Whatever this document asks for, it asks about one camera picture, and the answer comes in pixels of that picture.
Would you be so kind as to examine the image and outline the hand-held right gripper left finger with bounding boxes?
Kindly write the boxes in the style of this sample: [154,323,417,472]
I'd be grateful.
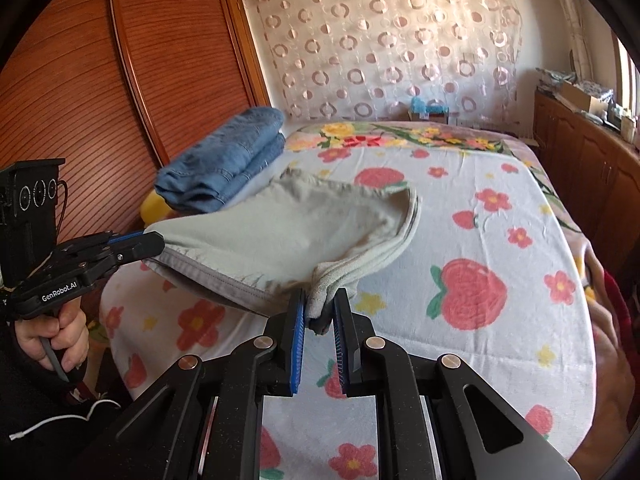
[85,289,307,480]

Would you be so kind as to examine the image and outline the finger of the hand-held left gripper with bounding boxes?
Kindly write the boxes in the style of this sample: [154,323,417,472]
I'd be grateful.
[79,231,166,284]
[57,230,148,261]

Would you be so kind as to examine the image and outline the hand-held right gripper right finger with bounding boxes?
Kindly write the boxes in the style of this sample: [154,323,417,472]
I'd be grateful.
[332,287,581,480]

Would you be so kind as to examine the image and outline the grey pants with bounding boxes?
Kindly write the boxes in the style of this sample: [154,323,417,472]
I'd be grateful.
[141,166,423,333]

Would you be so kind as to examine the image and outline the person's left hand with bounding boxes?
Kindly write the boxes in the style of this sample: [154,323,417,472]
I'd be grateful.
[14,300,92,376]

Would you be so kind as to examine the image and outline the yellow plush toy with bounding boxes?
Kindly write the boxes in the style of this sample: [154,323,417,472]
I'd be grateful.
[140,192,181,223]

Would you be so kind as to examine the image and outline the folded blue jeans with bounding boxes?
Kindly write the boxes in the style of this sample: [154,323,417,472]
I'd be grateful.
[154,106,287,213]

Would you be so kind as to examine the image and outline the wooden slatted wardrobe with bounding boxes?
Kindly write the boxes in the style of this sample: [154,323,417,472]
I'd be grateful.
[0,0,273,271]

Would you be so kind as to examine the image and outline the white strawberry print sheet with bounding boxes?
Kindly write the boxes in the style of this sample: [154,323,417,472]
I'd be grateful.
[99,132,596,480]

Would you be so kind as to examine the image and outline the person's black top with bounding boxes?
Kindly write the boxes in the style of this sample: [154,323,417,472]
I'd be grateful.
[0,385,133,480]

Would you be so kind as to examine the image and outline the blue packet box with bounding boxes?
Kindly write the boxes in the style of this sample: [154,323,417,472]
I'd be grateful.
[409,96,448,122]

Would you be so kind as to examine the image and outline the red blanket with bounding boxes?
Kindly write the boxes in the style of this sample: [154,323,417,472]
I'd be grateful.
[585,265,640,361]

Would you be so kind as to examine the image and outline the sheer circle pattern curtain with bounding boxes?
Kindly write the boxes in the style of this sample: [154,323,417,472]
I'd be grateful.
[254,0,523,122]

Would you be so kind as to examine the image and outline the wooden cabinet counter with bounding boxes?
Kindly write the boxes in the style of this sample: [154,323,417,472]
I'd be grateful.
[532,85,640,281]

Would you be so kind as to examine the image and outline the patterned fabric pile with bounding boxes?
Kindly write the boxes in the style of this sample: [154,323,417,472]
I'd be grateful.
[535,67,616,106]

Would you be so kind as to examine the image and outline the cardboard box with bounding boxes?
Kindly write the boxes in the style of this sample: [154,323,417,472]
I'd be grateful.
[557,81,608,113]

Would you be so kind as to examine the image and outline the checked window curtain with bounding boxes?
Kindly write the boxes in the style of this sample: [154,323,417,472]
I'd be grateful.
[547,0,596,83]

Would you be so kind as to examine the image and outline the window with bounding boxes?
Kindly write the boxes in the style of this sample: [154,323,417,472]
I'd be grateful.
[612,30,640,111]

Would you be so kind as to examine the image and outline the white drawstring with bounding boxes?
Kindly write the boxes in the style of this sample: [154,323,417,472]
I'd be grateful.
[9,399,121,442]

